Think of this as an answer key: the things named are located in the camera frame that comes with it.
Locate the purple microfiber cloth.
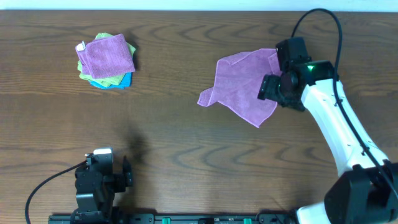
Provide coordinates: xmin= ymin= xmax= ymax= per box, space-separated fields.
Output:
xmin=198 ymin=49 xmax=282 ymax=128

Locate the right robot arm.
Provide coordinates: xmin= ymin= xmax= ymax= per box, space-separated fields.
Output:
xmin=258 ymin=60 xmax=397 ymax=223

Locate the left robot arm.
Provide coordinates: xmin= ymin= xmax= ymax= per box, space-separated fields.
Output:
xmin=69 ymin=153 xmax=133 ymax=224

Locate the folded blue cloth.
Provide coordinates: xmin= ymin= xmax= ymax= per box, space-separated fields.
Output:
xmin=89 ymin=73 xmax=132 ymax=90

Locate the folded green cloth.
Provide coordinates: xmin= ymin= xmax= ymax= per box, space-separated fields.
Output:
xmin=75 ymin=33 xmax=136 ymax=89

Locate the folded purple cloth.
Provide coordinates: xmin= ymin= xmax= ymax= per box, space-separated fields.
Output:
xmin=75 ymin=34 xmax=136 ymax=79

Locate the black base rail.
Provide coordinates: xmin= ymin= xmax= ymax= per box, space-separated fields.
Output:
xmin=48 ymin=207 xmax=298 ymax=224

